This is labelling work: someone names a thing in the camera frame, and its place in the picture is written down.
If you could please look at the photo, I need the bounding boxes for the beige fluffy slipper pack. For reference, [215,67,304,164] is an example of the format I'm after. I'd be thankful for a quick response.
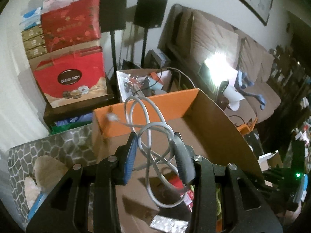
[24,156,68,209]

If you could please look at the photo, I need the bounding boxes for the orange cardboard box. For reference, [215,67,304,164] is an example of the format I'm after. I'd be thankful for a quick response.
[92,89,263,232]

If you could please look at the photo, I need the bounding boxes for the white charger cable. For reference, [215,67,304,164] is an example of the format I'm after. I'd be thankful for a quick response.
[106,95,189,208]

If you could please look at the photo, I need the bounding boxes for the red snack packet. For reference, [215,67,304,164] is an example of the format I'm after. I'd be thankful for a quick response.
[169,175,194,212]

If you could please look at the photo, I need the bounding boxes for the black coffee box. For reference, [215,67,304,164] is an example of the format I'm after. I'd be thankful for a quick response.
[149,215,189,233]

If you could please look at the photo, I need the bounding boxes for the brown cardboard carton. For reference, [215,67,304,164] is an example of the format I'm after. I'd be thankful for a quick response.
[257,151,283,171]

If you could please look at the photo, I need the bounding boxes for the white printed plastic bag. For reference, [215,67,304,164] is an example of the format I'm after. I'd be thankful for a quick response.
[27,192,48,221]

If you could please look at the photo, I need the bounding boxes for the orange plastic basket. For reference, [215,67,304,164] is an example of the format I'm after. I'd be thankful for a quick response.
[237,117,258,136]

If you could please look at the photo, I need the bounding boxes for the brown sofa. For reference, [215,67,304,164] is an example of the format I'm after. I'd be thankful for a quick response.
[161,4,281,123]

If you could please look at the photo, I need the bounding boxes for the red collection gift bag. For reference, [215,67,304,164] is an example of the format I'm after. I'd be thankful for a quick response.
[34,47,107,108]

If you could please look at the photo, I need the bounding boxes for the open cluttered cardboard box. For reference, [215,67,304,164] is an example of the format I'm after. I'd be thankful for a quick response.
[116,68,172,102]

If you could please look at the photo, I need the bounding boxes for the bright portable lamp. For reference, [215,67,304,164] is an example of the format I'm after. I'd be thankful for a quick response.
[198,52,238,99]

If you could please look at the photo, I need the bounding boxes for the stacked olive boxes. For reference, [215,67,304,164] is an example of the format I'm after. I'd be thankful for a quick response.
[22,25,47,59]

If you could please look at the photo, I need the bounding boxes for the red floral gift box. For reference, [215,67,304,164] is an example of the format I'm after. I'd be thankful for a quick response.
[41,0,101,53]

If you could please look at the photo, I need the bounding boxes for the blue tissue pack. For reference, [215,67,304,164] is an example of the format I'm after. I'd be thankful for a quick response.
[19,7,42,31]

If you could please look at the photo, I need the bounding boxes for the left black speaker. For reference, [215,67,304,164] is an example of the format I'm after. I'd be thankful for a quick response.
[99,0,128,78]

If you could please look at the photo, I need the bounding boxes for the black speaker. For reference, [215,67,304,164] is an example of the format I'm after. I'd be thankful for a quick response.
[133,0,168,68]
[99,0,128,78]

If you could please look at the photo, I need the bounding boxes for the right black speaker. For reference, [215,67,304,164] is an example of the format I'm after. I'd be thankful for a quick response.
[133,0,168,68]

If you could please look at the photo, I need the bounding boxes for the pink tissue pack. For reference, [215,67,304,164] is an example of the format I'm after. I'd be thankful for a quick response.
[43,0,73,10]

